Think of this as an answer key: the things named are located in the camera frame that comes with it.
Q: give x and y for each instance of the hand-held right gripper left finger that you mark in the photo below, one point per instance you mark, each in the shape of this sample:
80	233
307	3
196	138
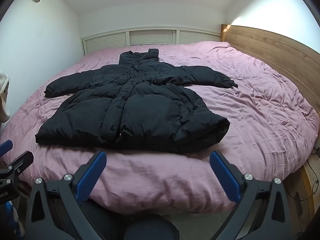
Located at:
93	172

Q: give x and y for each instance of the black puffer coat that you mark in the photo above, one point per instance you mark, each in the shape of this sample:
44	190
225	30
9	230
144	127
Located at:
137	110

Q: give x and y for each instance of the wooden bed frame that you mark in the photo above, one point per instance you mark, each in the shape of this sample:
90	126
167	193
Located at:
308	192

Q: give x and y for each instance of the white louvered panel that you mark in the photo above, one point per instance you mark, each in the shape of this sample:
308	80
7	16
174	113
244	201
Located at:
150	37

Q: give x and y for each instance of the pink duvet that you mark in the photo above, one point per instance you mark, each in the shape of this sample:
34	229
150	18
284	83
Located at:
250	120

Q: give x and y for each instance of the wooden headboard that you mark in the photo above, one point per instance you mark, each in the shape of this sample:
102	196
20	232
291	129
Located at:
275	47

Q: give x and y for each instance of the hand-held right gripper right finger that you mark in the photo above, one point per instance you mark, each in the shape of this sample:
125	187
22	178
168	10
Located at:
222	173

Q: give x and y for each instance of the white cloth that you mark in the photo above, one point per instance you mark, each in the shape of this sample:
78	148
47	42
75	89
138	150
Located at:
3	105

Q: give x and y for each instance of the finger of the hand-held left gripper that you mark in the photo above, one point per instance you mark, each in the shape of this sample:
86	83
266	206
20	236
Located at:
20	161
6	146

